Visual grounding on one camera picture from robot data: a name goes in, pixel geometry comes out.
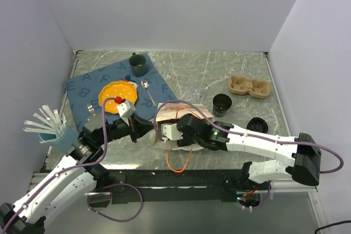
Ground blue alphabet placemat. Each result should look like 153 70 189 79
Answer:
65 53 176 132

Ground clear plastic cup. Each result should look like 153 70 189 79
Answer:
190 89 203 101

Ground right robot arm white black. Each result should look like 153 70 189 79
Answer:
176 114 321 190

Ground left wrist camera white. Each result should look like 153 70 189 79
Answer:
115 96 135 126

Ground cream paper bag orange handles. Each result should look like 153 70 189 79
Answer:
150 103 214 174

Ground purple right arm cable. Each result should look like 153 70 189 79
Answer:
153 100 344 174

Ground yellow dotted plate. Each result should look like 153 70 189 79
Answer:
98 81 138 114

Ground silver fork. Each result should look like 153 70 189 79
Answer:
87 103 95 115

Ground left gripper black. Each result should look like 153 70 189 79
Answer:
97 111 157 145

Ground silver spoon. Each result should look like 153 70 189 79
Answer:
140 80 158 107

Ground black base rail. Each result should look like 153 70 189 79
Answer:
92 165 269 204

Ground dark green mug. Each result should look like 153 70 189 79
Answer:
128 53 148 77

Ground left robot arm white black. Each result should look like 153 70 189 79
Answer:
1 113 153 233

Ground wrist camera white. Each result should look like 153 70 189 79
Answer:
115 96 135 126
161 123 183 142

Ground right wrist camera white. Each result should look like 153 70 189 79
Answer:
161 123 183 142

